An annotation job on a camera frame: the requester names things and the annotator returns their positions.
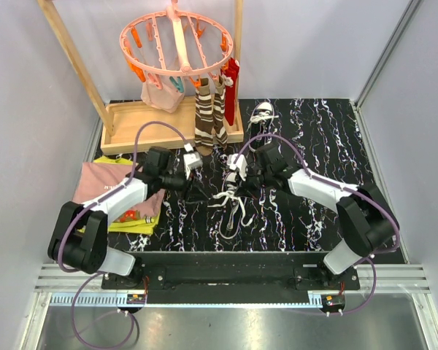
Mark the white shoelace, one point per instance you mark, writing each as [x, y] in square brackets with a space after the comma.
[230, 194]

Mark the black marble pattern mat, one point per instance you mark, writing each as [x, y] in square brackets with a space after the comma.
[325, 132]

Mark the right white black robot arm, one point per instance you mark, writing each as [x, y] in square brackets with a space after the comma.
[366, 221]

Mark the wooden drying rack stand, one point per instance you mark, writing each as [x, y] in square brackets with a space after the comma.
[133, 125]

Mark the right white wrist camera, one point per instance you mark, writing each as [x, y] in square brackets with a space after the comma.
[237, 163]

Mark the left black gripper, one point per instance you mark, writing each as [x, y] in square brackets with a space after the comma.
[187, 184]

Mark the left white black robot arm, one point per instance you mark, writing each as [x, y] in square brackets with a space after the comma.
[79, 239]

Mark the left brown striped sock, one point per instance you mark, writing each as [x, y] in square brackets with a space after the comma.
[203, 118]

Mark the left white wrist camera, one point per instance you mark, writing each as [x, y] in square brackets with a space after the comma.
[192, 160]

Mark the right brown striped sock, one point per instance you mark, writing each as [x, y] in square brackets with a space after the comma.
[218, 110]

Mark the pink folded t-shirt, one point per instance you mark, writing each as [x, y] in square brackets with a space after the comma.
[103, 174]

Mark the yellow-green folded garment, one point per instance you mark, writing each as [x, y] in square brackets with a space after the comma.
[128, 223]

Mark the pink hanging garment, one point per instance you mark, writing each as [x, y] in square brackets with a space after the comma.
[167, 99]

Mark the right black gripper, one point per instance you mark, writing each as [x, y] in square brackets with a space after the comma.
[245, 190]

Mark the black white sneaker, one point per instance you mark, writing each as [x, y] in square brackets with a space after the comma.
[260, 122]
[230, 229]

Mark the brown striped sock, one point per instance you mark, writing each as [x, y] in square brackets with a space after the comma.
[218, 110]
[203, 118]

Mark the pink round clip hanger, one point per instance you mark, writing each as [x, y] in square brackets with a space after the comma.
[130, 41]

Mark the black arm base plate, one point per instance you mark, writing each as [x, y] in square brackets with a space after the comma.
[232, 279]

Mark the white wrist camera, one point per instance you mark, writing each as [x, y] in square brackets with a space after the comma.
[192, 160]
[237, 163]

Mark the grey slotted cable duct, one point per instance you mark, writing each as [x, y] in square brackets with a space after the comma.
[104, 299]

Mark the red hanging cloth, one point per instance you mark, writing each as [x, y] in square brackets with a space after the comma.
[230, 74]

